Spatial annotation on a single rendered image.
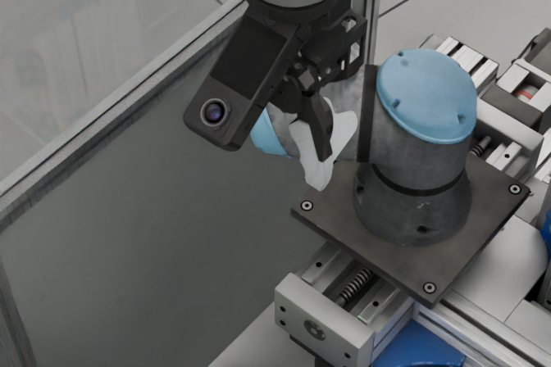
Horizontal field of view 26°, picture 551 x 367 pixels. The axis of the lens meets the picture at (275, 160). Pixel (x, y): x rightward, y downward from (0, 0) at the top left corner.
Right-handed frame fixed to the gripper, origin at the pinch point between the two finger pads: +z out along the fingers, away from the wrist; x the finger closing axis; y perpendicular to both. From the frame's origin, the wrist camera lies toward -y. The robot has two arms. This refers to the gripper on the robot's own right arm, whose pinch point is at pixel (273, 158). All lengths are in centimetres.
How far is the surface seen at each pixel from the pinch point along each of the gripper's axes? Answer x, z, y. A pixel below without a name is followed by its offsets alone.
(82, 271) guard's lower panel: 46, 76, 7
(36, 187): 45, 49, 3
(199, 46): 45, 48, 35
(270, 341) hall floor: 41, 148, 46
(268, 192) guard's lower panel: 45, 101, 50
